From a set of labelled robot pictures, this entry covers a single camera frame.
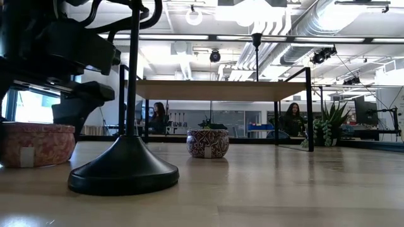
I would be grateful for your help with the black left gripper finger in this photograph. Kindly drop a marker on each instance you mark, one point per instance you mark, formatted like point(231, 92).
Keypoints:
point(82, 101)

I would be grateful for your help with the pink patterned candle tin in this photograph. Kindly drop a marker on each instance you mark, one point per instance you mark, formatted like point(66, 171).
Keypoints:
point(47, 145)

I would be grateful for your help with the purple patterned candle tin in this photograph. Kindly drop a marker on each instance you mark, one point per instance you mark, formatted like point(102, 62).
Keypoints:
point(202, 142)

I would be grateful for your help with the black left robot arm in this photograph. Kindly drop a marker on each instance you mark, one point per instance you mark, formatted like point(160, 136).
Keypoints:
point(19, 19)

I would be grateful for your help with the person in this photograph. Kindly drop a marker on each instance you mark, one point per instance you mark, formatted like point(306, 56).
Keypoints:
point(293, 121)
point(159, 119)

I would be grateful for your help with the wooden shelf with black legs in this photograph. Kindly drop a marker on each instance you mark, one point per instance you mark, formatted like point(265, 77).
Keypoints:
point(214, 90)

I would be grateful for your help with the round white ceiling lamp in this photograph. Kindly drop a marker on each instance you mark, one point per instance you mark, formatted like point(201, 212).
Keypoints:
point(194, 17)

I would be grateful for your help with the black ceiling spotlight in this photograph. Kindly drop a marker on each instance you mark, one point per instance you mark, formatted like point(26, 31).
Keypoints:
point(215, 56)

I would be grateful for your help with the green artificial succulent plant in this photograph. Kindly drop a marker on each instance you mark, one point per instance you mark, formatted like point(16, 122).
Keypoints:
point(334, 119)

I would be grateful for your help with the black ceiling track light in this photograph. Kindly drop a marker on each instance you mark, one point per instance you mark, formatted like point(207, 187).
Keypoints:
point(352, 80)

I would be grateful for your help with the black computer monitor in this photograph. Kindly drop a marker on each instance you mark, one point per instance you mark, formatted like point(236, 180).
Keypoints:
point(366, 112)

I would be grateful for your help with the black metal table frame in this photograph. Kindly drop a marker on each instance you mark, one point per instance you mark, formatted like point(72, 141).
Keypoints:
point(252, 140)

